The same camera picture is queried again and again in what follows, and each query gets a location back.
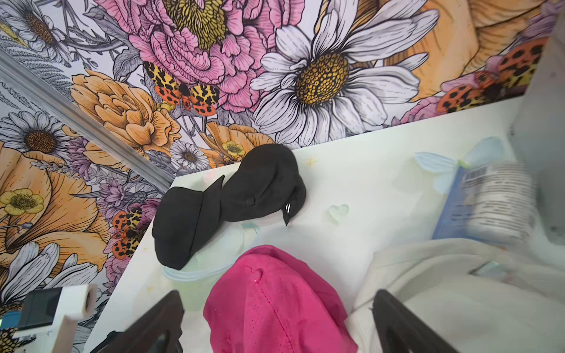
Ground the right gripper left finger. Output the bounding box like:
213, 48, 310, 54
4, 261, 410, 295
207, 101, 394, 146
93, 291, 185, 353

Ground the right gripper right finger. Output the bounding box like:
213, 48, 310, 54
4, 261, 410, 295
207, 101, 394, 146
372, 289, 458, 353

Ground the white Colorado cap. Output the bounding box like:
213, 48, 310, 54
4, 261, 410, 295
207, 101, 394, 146
346, 238, 564, 352

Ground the pink cap back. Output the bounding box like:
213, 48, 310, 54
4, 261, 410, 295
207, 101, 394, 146
203, 246, 358, 352

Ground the black cap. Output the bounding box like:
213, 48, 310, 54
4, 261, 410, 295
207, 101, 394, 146
152, 176, 224, 270
221, 144, 307, 224

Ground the white blue tube package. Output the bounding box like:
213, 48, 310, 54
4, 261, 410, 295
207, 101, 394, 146
432, 161, 536, 246

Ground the silver first aid case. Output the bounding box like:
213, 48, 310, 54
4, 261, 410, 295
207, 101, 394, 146
511, 10, 564, 245

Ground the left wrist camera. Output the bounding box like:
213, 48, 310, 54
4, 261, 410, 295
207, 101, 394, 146
1, 284, 98, 352

